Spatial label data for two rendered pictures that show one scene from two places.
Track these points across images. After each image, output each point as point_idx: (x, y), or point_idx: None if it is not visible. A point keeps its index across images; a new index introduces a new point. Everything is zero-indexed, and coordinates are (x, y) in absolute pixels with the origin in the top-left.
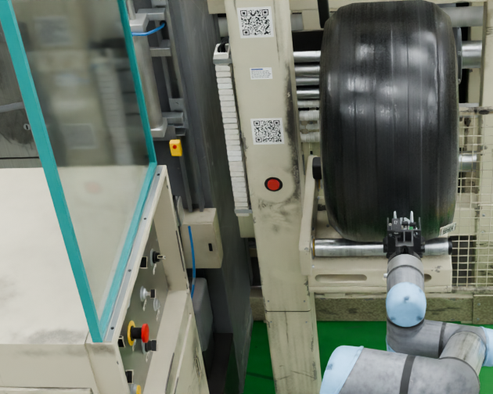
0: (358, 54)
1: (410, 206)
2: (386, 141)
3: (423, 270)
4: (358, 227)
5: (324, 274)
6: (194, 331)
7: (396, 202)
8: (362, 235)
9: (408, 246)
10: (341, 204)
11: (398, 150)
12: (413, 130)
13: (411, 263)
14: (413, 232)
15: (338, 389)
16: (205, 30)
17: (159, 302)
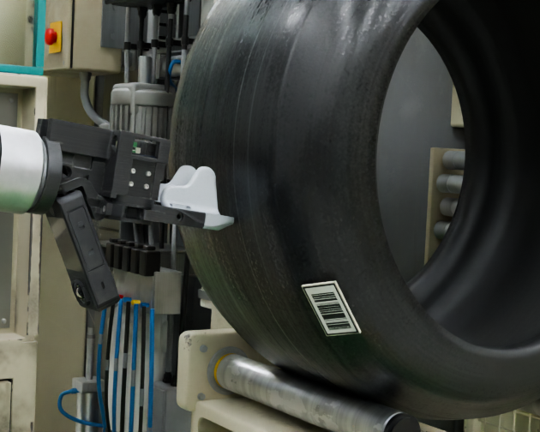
0: None
1: (235, 181)
2: (240, 23)
3: (27, 165)
4: (192, 246)
5: (207, 418)
6: (4, 418)
7: (219, 165)
8: (210, 284)
9: (48, 120)
10: (170, 171)
11: (244, 39)
12: (279, 1)
13: (5, 127)
14: (112, 135)
15: None
16: (415, 128)
17: None
